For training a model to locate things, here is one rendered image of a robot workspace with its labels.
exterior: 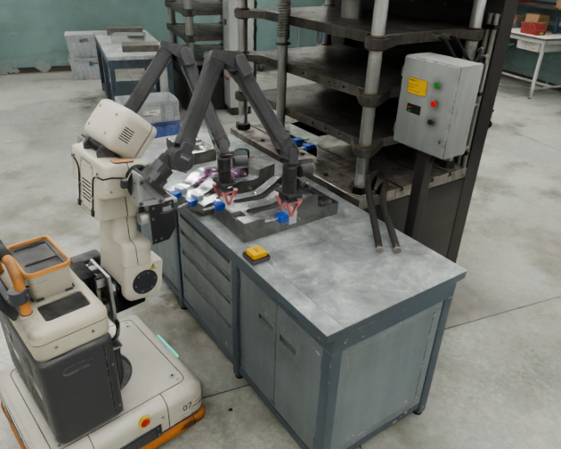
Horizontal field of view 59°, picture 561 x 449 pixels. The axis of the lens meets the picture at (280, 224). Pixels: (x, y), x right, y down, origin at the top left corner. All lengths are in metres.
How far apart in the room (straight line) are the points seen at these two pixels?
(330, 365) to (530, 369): 1.46
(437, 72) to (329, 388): 1.36
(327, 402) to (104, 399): 0.80
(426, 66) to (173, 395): 1.73
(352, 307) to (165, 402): 0.88
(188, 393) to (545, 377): 1.80
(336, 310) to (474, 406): 1.14
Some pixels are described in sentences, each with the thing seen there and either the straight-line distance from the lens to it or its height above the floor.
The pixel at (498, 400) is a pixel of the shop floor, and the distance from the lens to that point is 2.75.
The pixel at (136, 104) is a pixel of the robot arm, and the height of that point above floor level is 1.32.
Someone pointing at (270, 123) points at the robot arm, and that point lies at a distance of 1.83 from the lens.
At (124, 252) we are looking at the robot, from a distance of 1.91.
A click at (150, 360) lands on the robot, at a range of 2.32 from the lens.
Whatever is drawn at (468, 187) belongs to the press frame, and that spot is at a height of 0.64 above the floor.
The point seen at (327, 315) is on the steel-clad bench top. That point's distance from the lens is 1.70.
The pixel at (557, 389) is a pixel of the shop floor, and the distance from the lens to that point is 2.94.
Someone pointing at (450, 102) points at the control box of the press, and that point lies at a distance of 2.27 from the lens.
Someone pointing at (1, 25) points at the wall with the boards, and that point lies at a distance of 9.06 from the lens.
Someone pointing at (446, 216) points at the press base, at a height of 0.49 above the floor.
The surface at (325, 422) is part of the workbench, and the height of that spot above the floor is 0.34.
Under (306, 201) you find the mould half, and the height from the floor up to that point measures 0.91.
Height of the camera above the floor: 1.87
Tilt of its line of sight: 29 degrees down
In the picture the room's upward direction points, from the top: 2 degrees clockwise
